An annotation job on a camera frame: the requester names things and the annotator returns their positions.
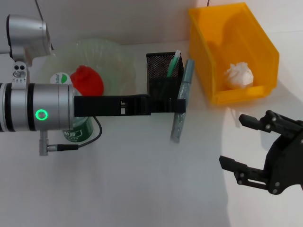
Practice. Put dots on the silver glitter marker pen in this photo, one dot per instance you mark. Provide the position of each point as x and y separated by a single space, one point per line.
188 73

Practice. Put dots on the black mesh pen holder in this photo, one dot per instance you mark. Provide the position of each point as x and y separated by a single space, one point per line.
158 68

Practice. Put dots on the translucent wavy fruit plate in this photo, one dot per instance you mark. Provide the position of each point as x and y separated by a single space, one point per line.
99 52

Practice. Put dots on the red-orange fruit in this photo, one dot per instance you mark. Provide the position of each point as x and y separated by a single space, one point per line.
87 80

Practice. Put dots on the yellow plastic storage bin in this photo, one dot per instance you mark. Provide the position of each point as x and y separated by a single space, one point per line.
203 47

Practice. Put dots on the clear bottle green label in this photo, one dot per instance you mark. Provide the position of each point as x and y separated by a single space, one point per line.
78 132

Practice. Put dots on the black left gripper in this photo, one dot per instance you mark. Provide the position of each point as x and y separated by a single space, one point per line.
99 105

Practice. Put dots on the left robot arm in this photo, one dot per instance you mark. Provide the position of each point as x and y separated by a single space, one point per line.
35 106

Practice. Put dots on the white paper ball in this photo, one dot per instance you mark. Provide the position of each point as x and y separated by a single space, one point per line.
239 75

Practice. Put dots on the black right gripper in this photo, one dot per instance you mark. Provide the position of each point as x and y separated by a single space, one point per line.
286 160

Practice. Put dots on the green pen white cap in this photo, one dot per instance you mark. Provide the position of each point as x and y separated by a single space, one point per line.
174 62

